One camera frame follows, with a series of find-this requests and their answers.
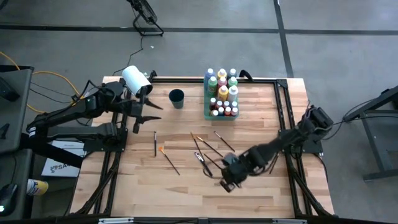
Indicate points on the silver metal bracket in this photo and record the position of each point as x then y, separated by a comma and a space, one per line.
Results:
115, 221
289, 221

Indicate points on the large yellow paint bottle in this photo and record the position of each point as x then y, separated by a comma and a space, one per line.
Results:
222, 93
221, 74

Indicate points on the teal translucent plastic bin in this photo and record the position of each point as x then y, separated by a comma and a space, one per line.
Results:
222, 118

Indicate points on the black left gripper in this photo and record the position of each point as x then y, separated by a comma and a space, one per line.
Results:
136, 109

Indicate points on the white paper sheet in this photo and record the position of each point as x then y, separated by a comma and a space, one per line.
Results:
62, 169

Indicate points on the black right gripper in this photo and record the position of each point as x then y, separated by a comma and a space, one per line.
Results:
234, 171

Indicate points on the black floor fan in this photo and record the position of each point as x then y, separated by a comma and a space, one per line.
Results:
146, 12

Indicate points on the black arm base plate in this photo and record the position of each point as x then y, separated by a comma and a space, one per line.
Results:
93, 147
311, 147

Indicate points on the yellow black power plug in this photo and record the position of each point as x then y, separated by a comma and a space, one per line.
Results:
75, 98

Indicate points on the yellow white can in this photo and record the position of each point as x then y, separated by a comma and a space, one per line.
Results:
37, 187

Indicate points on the large white paint bottle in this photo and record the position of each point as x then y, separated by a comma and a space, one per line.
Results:
233, 93

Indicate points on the black lamp clamp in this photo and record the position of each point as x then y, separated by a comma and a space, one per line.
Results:
152, 75

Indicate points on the large purple-blue paint bottle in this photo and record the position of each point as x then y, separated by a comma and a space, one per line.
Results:
209, 75

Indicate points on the black paintbrush orange tip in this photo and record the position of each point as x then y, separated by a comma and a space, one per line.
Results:
213, 161

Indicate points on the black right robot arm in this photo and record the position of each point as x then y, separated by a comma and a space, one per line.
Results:
280, 144

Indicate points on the dark green cup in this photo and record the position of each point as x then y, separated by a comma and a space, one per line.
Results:
176, 98

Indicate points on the small orange paint bottle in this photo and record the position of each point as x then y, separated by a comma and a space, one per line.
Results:
228, 110

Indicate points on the dark low desk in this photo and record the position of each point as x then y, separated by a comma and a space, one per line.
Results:
18, 168

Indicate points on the small dark red paint bottle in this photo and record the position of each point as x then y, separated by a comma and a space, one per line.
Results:
213, 100

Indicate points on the black paintbrush gold ferrule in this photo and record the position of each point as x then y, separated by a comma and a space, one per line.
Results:
211, 148

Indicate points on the small purple paint bottle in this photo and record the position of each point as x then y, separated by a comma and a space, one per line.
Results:
234, 104

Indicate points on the small yellow paint bottle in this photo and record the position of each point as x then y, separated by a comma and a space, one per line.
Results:
214, 113

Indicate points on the large green paint bottle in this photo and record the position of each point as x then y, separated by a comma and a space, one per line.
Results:
212, 85
232, 81

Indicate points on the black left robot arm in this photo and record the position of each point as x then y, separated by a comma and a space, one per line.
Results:
77, 107

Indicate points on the grey desk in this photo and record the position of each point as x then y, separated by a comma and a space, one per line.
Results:
15, 124

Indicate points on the black computer mouse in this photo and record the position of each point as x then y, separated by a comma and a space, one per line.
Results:
7, 199

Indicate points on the large dark grey-blue paint bottle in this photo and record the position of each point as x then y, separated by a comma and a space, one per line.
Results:
232, 73

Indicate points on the black metal desk frame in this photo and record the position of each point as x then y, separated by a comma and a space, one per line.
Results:
371, 140

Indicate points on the black device on desk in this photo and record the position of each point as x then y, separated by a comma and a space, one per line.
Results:
7, 90

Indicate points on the small pink paint bottle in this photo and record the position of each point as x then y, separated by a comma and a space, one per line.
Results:
234, 111

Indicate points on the large pink paint bottle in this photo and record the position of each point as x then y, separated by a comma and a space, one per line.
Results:
221, 82

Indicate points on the black paintbrush orange bristles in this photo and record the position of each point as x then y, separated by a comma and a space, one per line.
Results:
170, 162

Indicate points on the black diagonal beam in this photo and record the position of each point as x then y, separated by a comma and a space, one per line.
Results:
53, 151

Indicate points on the thin black paintbrush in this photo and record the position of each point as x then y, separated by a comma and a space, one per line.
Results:
197, 145
224, 141
273, 166

